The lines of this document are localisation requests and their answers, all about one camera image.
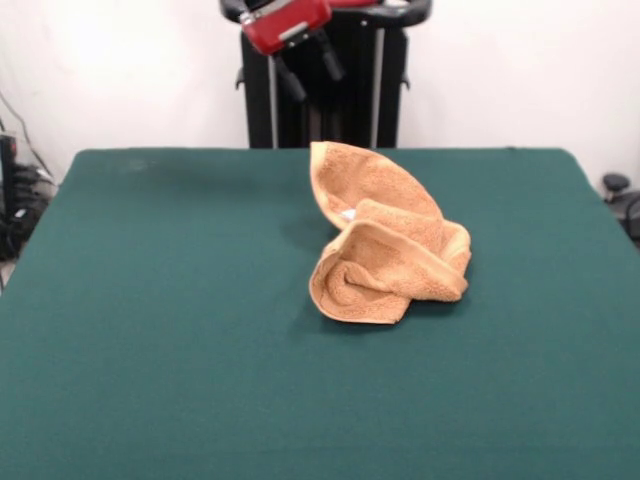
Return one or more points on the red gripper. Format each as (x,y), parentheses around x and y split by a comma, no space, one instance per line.
(290,22)

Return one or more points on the black electronics box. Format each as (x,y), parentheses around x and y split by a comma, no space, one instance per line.
(7,165)

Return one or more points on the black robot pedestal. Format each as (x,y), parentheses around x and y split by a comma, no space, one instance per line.
(392,100)

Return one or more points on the tan terry cloth towel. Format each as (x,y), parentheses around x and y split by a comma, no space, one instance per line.
(385,180)

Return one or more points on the red robot arm base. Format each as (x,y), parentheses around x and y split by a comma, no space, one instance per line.
(352,2)

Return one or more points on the dark green table cloth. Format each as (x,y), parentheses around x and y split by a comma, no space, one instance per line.
(350,400)

